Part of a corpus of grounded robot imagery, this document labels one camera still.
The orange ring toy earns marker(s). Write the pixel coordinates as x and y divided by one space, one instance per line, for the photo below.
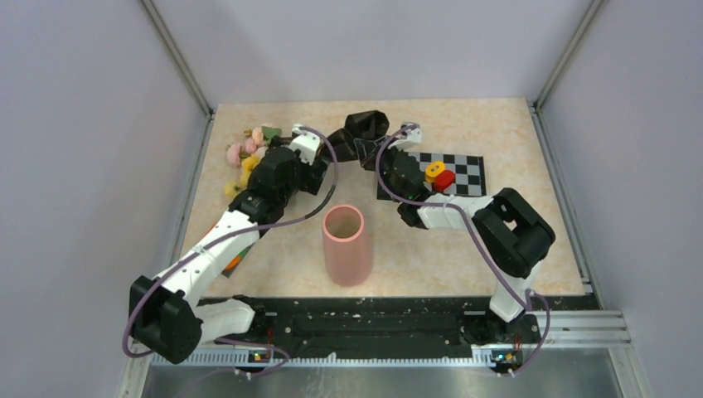
234 262

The red toy block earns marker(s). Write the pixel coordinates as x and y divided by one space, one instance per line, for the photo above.
444 181

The pink vase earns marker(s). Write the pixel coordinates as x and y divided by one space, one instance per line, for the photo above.
346 244

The flower bouquet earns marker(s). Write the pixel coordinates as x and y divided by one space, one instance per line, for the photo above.
275 167

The yellow toy block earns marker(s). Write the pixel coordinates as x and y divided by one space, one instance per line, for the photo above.
433 170

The aluminium frame rail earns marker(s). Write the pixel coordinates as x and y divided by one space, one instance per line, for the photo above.
174 53

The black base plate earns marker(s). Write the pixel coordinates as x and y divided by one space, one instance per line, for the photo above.
383 328

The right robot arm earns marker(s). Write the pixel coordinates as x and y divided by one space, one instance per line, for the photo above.
509 234

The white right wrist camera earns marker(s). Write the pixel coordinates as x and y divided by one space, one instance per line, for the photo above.
410 136

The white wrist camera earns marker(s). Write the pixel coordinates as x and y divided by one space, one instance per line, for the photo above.
410 136
305 143

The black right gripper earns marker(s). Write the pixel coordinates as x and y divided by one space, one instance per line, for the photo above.
393 151

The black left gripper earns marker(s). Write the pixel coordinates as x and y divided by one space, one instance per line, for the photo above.
310 182

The black white chessboard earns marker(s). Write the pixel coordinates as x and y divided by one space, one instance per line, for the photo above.
469 171

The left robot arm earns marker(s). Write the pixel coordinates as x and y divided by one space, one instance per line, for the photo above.
165 313

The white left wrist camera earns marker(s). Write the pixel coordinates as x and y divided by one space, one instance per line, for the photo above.
305 143

